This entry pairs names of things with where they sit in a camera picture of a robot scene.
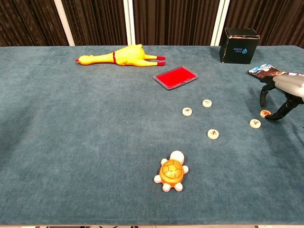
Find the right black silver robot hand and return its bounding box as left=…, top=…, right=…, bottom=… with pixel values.
left=259, top=75, right=304, bottom=121

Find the brown blue snack bag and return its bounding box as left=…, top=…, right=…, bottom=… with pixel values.
left=247, top=63, right=304, bottom=79

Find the black cardboard box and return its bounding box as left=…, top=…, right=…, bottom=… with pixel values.
left=218, top=27, right=261, bottom=65

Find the red ink pad case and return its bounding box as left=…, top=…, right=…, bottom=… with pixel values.
left=153, top=65, right=198, bottom=91

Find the orange turtle toy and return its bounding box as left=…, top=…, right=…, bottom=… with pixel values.
left=153, top=150, right=190, bottom=192

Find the yellow rubber chicken toy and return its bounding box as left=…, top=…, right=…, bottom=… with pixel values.
left=75, top=44, right=167, bottom=67

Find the blue felt table cover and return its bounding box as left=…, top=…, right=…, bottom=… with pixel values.
left=0, top=45, right=304, bottom=226

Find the white partition post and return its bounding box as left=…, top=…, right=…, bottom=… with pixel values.
left=123, top=0, right=136, bottom=46
left=210, top=0, right=231, bottom=46
left=53, top=0, right=76, bottom=47

